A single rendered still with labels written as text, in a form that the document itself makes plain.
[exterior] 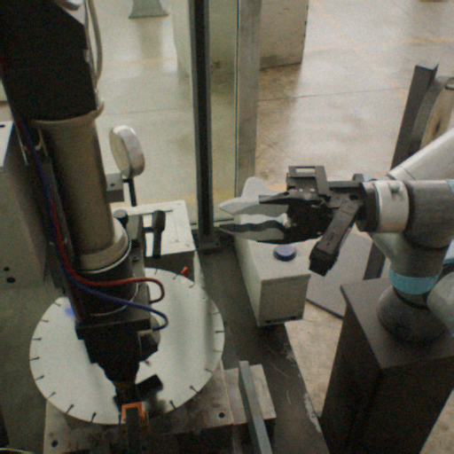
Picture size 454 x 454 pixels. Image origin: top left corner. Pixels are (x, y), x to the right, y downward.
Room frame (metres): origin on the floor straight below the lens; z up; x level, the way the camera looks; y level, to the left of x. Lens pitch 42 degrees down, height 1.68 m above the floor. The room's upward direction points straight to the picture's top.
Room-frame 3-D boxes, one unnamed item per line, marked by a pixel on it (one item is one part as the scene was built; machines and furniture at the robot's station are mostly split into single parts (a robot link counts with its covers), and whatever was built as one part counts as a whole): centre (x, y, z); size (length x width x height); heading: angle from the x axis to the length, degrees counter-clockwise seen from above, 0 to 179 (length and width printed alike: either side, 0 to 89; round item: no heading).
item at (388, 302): (0.78, -0.42, 0.80); 0.15 x 0.15 x 0.10
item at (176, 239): (0.91, 0.17, 0.82); 0.18 x 0.18 x 0.15; 11
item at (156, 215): (0.54, 0.11, 1.21); 0.08 x 0.06 x 0.03; 11
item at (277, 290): (0.89, -0.10, 0.82); 0.28 x 0.11 x 0.15; 11
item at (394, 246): (0.61, -0.29, 1.11); 0.11 x 0.08 x 0.11; 21
